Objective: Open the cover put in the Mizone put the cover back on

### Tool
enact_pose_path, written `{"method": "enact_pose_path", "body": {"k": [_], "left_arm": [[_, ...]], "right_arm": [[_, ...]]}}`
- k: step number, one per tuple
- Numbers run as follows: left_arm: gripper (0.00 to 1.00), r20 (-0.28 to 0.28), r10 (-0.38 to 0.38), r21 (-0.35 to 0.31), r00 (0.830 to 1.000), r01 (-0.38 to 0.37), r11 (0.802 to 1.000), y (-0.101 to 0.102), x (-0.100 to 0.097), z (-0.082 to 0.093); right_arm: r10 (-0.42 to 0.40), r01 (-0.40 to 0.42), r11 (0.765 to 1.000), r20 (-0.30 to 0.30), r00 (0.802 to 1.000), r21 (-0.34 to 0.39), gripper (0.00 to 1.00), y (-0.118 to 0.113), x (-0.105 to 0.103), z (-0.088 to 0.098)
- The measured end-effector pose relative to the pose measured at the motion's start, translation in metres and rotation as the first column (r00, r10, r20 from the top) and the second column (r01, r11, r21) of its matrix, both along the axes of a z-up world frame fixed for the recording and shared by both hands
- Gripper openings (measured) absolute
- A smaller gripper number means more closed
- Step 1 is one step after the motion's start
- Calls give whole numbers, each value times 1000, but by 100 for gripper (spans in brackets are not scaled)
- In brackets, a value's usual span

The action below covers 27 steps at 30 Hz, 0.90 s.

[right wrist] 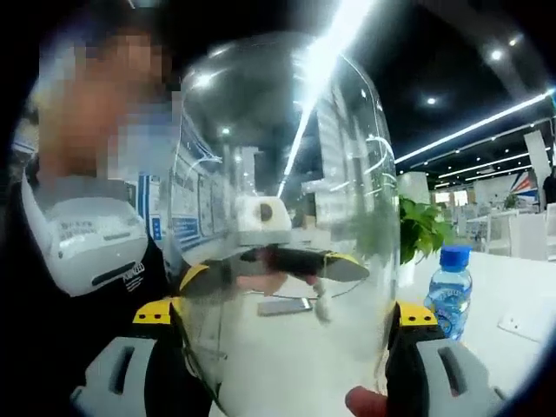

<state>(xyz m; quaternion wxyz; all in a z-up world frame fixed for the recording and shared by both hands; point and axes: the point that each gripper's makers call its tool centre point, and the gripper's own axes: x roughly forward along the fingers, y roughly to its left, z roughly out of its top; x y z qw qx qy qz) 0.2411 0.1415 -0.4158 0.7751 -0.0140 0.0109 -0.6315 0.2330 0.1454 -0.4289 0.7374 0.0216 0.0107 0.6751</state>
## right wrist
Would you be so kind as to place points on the person's right hand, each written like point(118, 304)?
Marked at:
point(367, 404)

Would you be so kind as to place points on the white chest-worn device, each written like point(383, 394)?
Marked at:
point(93, 247)

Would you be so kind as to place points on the grey smartphone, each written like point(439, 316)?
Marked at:
point(284, 306)

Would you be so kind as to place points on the potted green plant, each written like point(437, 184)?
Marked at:
point(423, 226)

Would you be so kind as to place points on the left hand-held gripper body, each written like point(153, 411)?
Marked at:
point(260, 221)

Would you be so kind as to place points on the blue white wall poster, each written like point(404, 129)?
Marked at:
point(187, 217)

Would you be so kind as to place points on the blue Mizone drink bottle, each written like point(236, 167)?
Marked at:
point(449, 299)

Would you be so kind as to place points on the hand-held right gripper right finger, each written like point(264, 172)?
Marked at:
point(434, 373)

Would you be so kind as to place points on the clear glass dome cover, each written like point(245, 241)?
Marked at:
point(278, 130)

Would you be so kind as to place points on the white flat table item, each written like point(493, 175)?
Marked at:
point(521, 325)

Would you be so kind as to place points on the row of white desks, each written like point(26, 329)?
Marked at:
point(508, 230)

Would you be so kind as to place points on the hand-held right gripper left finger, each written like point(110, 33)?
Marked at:
point(117, 373)

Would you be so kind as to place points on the person's left hand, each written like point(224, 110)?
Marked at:
point(265, 284)

